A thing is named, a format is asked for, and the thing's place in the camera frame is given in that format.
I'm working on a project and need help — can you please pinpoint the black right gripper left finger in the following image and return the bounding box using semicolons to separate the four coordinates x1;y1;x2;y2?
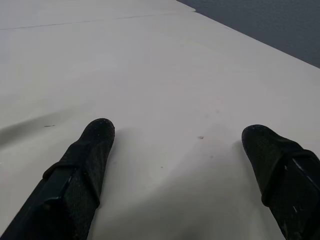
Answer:
0;118;116;240

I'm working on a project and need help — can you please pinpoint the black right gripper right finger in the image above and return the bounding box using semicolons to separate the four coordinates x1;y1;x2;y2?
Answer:
241;124;320;240

